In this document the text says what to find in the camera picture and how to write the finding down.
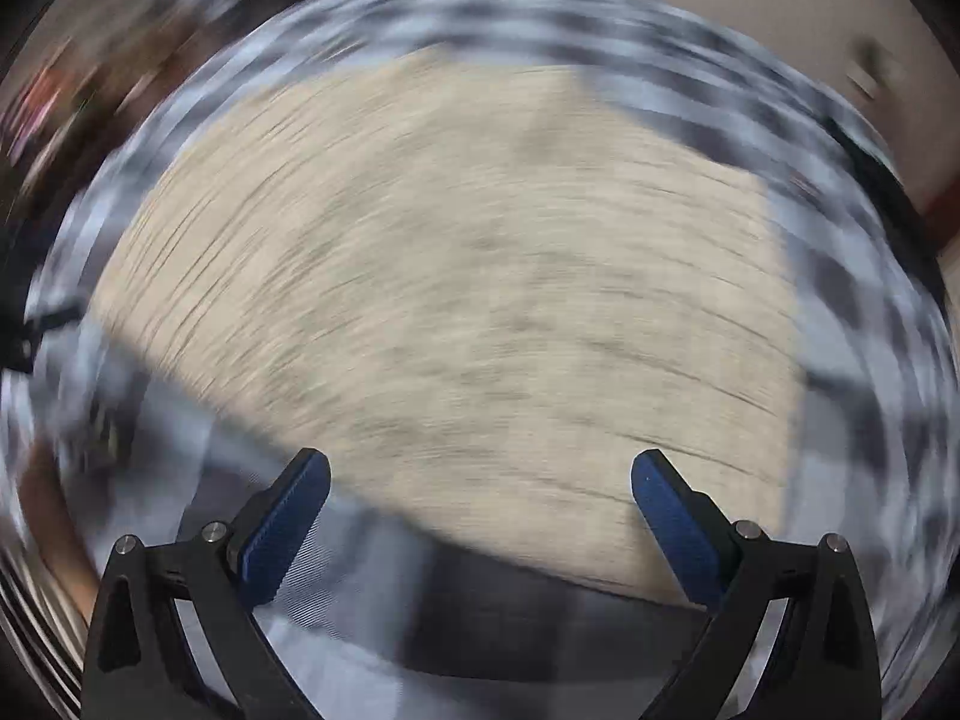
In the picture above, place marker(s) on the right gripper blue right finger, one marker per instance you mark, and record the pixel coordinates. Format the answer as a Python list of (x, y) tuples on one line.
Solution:
[(824, 661)]

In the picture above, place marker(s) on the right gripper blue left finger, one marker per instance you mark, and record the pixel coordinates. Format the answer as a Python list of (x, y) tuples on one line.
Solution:
[(173, 633)]

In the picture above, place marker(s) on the cream plaid knit cardigan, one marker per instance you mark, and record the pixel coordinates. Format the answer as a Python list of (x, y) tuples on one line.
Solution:
[(481, 291)]

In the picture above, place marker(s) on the blue checkered bed sheet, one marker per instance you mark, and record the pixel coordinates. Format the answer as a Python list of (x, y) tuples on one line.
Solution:
[(388, 623)]

